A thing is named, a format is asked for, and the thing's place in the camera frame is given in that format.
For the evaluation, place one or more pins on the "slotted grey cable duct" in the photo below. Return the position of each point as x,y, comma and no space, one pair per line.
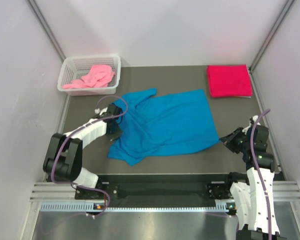
91,207

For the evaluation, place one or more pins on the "blue t shirt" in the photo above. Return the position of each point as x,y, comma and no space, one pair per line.
160,126

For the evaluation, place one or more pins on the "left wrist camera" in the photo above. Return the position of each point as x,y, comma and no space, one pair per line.
100,111

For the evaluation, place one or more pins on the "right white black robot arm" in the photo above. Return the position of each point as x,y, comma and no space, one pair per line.
252,191

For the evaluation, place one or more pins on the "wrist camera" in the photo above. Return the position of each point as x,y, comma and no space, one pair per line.
252,120
100,111

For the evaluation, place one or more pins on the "folded red t shirt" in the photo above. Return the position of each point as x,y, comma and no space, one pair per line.
229,81

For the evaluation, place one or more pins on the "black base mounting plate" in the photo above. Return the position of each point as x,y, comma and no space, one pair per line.
159,190

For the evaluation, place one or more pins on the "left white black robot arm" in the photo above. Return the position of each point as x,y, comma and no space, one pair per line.
64,156

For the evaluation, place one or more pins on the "white plastic basket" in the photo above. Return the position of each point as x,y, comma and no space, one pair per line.
76,67

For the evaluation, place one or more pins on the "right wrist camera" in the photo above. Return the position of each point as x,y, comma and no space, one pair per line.
252,120

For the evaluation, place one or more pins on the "pink t shirt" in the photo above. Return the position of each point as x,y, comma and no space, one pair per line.
99,76

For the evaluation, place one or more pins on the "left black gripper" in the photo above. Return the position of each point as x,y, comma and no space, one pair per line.
117,134

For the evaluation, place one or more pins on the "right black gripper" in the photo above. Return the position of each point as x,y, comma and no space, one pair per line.
228,140

